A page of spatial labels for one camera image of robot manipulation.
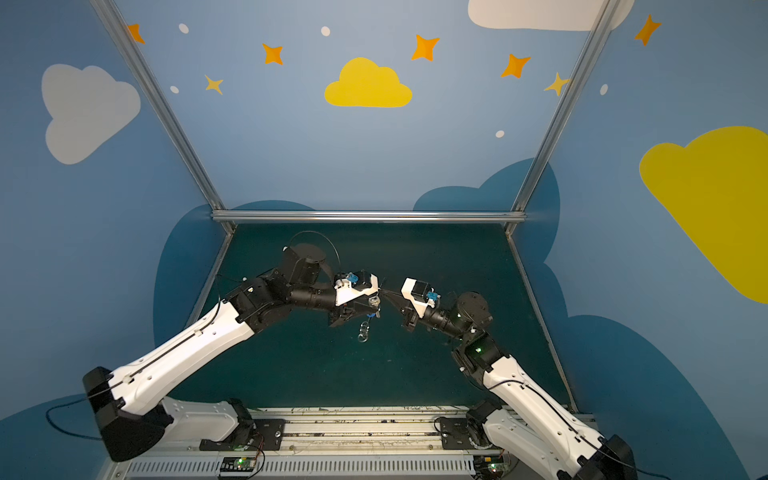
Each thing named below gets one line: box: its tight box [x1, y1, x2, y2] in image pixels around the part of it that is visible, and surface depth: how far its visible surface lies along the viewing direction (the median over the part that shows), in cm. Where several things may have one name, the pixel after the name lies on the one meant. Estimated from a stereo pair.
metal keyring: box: [357, 321, 370, 343], surface depth 69 cm
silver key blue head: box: [366, 295, 381, 318], surface depth 65 cm
